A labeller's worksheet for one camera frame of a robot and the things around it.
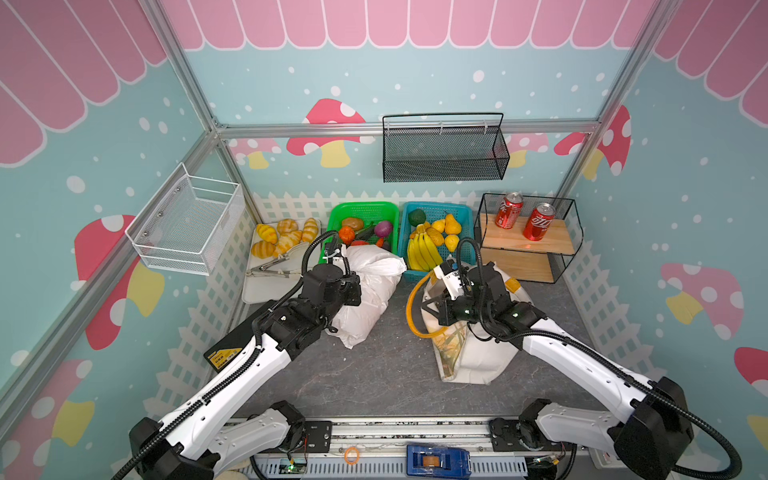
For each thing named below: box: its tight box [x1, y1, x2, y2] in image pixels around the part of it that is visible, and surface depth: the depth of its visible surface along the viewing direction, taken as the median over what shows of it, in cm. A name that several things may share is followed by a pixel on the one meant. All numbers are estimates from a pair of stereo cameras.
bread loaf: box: [256, 223, 277, 243], surface depth 118 cm
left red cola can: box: [495, 191, 524, 230], surface depth 93 cm
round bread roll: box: [277, 218, 298, 234], surface depth 119 cm
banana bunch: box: [407, 232, 443, 272], surface depth 111 cm
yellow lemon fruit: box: [444, 234, 460, 253], surface depth 114 cm
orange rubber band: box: [344, 446, 361, 465], surface depth 74 cm
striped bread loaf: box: [301, 217, 319, 244], surface depth 121 cm
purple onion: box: [374, 220, 393, 238], surface depth 114 cm
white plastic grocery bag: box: [328, 245, 407, 349], surface depth 74 cm
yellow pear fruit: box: [445, 214, 462, 235], surface depth 116 cm
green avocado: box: [408, 209, 426, 227], surface depth 116 cm
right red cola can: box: [523, 203, 556, 242], surface depth 89 cm
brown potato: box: [342, 217, 364, 231], surface depth 119 cm
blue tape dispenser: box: [406, 445, 472, 478], surface depth 68 cm
